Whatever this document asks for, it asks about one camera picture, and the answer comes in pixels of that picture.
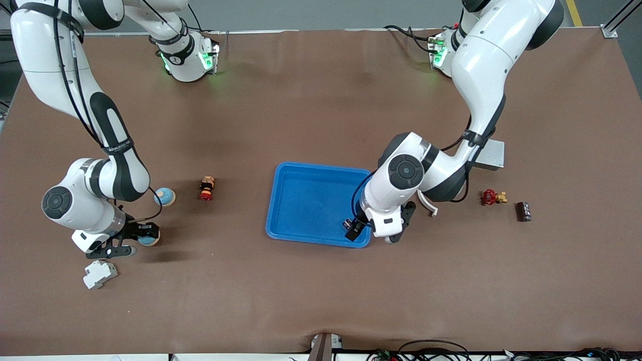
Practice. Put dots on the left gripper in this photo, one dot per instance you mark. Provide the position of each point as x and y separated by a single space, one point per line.
355 227

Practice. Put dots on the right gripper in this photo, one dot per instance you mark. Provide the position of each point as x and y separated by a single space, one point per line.
134 230

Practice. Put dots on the dark brown cylindrical capacitor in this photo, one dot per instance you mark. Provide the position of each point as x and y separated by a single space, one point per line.
347 224

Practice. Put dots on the blue round bell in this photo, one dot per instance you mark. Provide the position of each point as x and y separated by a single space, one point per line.
164 197
149 242

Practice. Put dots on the black connector block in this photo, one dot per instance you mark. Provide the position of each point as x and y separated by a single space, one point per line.
523 212

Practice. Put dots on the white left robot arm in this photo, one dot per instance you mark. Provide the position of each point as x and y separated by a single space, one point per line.
481 55

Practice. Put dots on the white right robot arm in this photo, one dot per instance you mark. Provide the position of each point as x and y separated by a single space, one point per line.
45 50

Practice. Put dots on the blue plastic tray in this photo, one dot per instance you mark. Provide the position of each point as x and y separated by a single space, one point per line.
311 205

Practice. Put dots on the white circuit breaker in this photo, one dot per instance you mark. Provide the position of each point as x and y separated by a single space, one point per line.
99 275

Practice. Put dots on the white curved plastic clamp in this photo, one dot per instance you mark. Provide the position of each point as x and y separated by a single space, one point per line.
431 209

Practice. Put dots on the brass valve red handwheel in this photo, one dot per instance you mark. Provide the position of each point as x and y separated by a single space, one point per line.
489 197

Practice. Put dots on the grey metal box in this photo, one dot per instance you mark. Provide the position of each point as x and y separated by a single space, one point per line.
492 156

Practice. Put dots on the orange red push button switch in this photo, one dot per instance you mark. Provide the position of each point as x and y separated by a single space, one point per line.
206 188

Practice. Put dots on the aluminium frame post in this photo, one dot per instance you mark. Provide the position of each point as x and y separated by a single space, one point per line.
619 20

